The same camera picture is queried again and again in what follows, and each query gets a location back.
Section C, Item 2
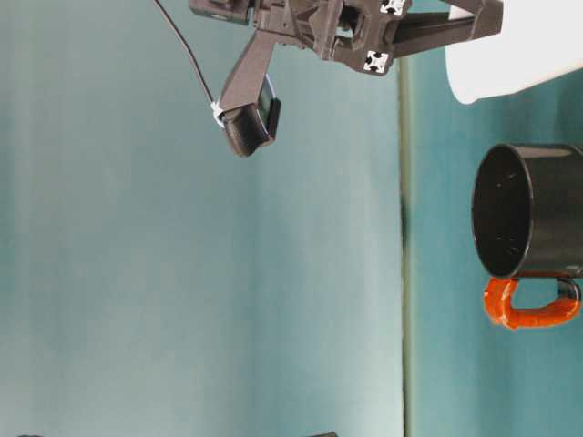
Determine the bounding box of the black cup holder red handle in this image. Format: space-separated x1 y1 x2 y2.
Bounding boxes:
470 142 583 331

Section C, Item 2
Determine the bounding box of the thin wrist camera cable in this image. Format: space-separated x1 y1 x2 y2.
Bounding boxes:
152 0 215 107

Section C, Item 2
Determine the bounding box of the white paper cup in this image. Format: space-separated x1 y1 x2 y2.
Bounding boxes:
445 0 583 105

